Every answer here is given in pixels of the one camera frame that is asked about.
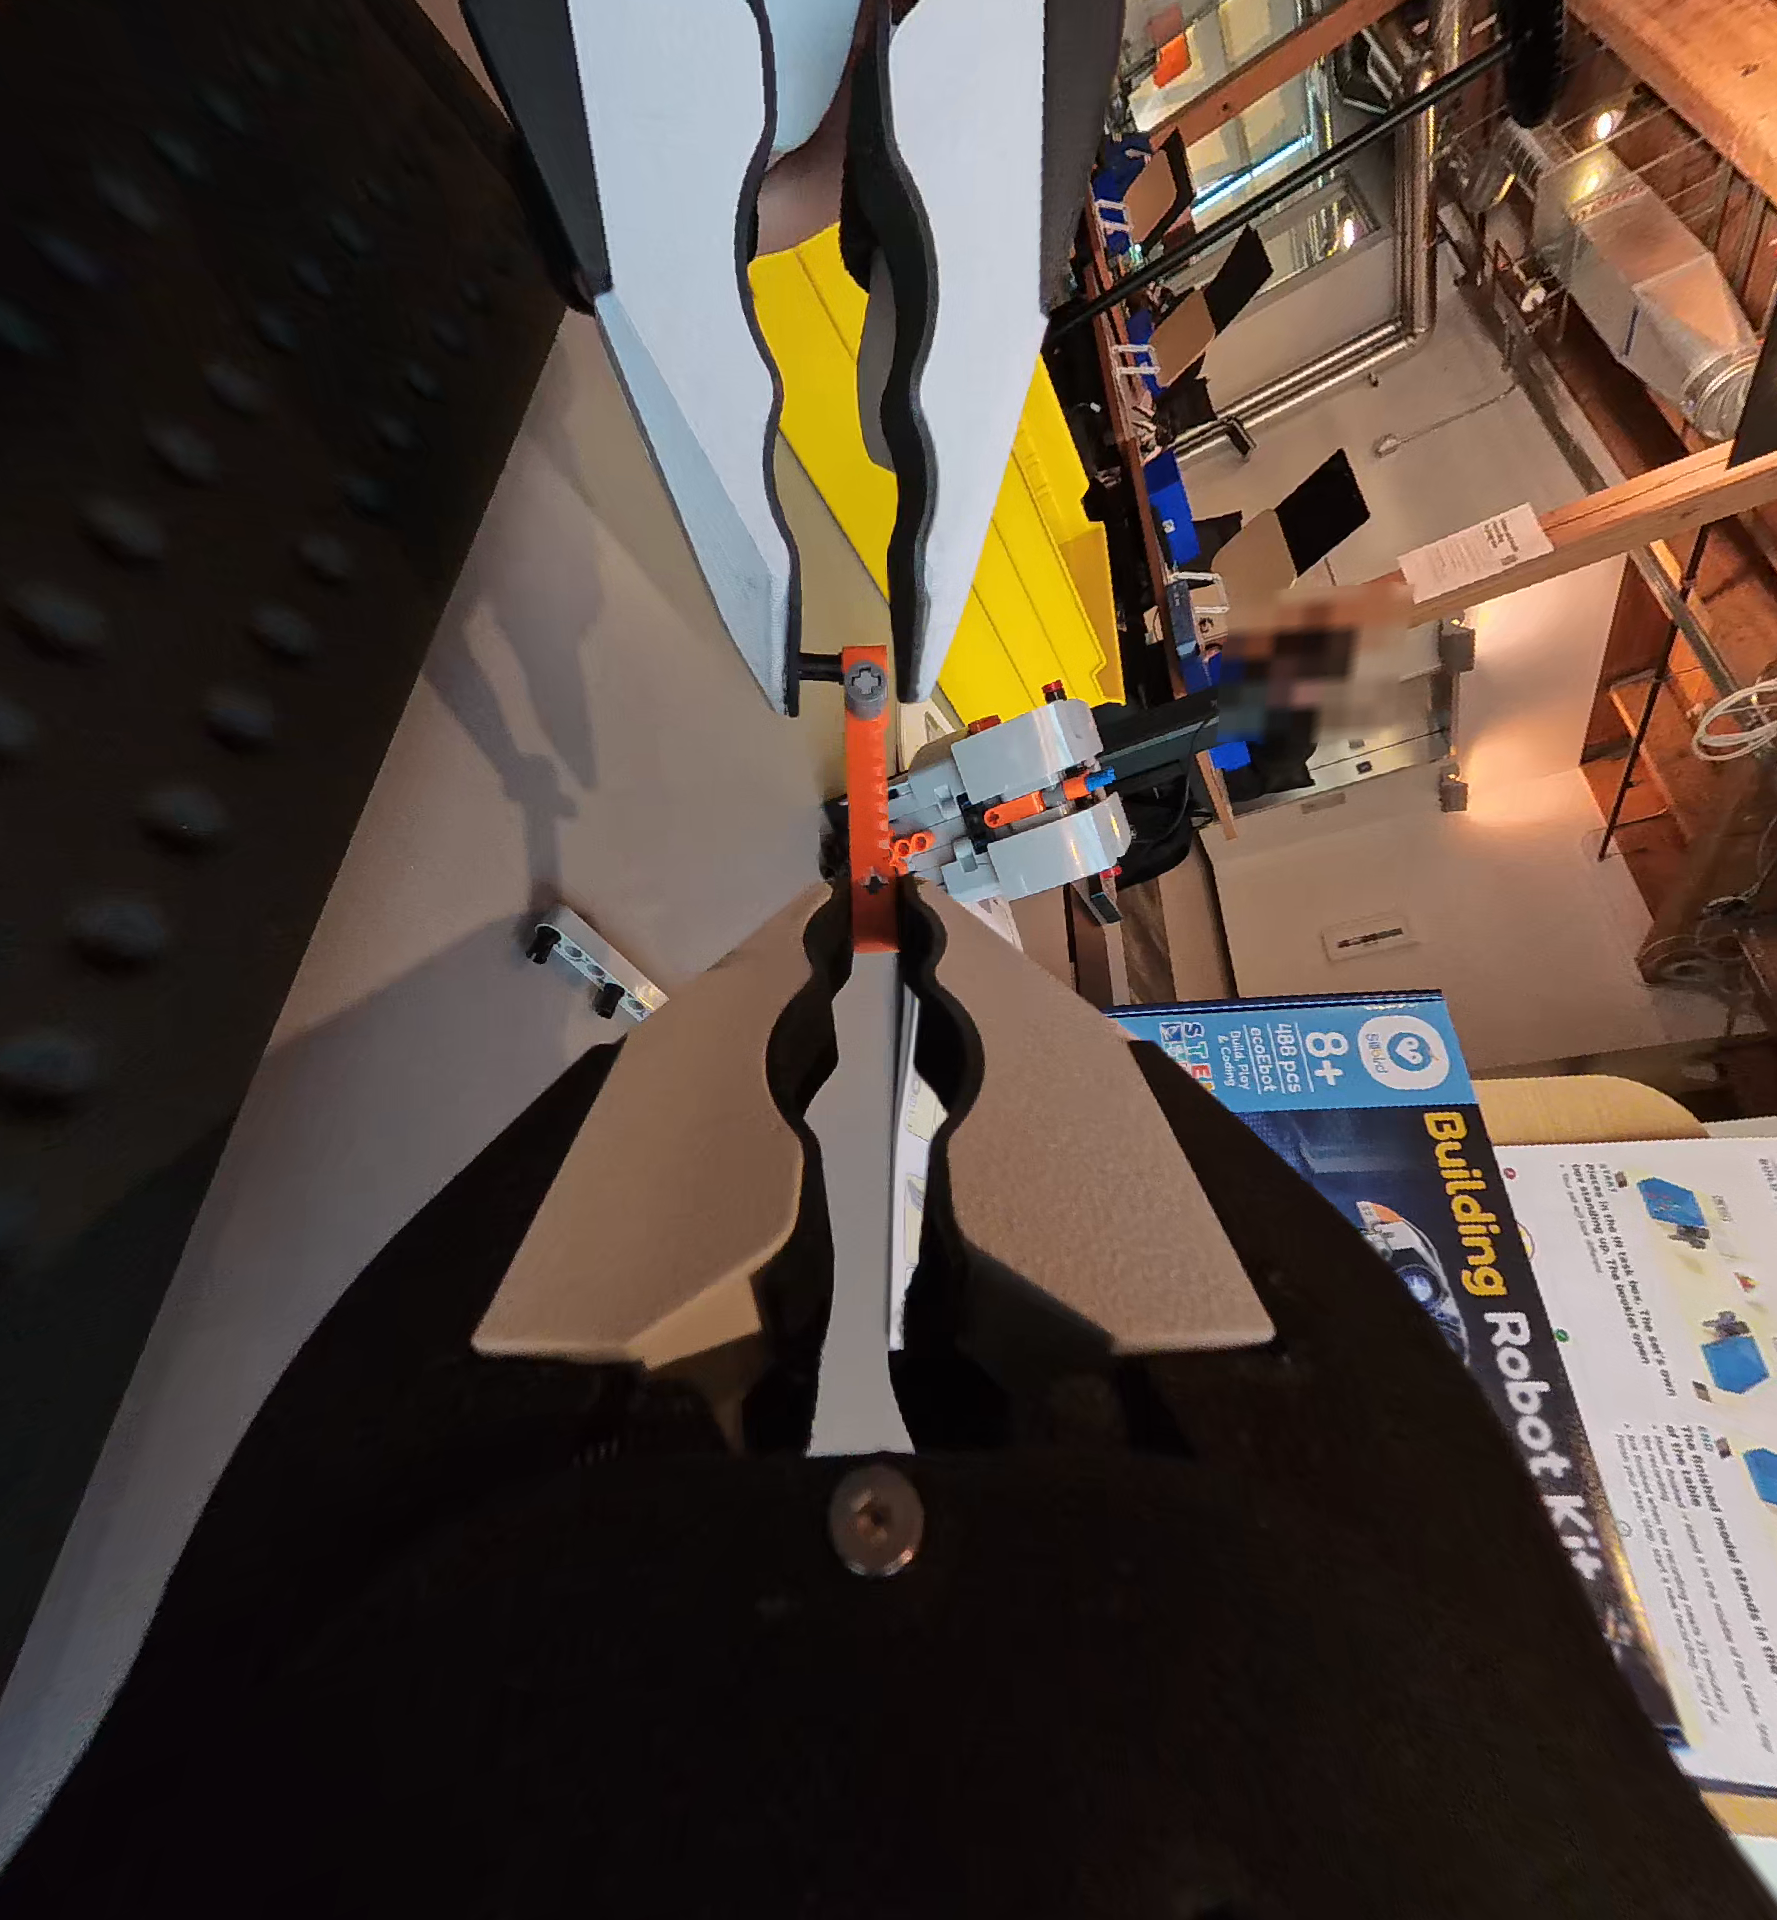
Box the silver air duct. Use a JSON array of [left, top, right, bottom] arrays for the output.
[[1497, 121, 1772, 440]]

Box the blue storage bin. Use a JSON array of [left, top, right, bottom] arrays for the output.
[[1141, 450, 1205, 559]]

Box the orange toy beam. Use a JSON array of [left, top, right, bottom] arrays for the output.
[[794, 648, 905, 957]]

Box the black monitor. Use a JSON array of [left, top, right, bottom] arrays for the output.
[[1083, 702, 1236, 926]]

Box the yellow plastic bin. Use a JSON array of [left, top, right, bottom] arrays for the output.
[[745, 236, 1133, 708]]

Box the blue robot kit box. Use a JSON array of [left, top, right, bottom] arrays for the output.
[[1105, 990, 1738, 1796]]

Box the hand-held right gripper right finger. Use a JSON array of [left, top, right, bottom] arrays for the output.
[[895, 881, 1278, 1452]]

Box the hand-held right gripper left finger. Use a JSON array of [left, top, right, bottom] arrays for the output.
[[469, 881, 847, 1452]]

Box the grey desk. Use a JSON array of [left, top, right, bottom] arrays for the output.
[[0, 306, 1115, 1920]]

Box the white beam with black pins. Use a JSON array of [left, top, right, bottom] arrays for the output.
[[528, 902, 668, 1030]]

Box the black display panel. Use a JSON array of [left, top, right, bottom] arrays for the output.
[[1278, 448, 1375, 579]]

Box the grey orange robot sub-assembly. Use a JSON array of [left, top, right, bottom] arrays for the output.
[[824, 683, 1141, 921]]

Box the white instruction sheet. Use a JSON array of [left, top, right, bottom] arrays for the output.
[[1485, 1119, 1777, 1843]]

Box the white wall notice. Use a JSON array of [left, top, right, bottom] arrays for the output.
[[1399, 499, 1563, 602]]

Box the black studded mat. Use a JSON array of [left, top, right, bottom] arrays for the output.
[[0, 0, 575, 1843]]

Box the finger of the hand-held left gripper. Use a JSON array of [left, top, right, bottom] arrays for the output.
[[572, 0, 806, 723], [837, 0, 1133, 703]]

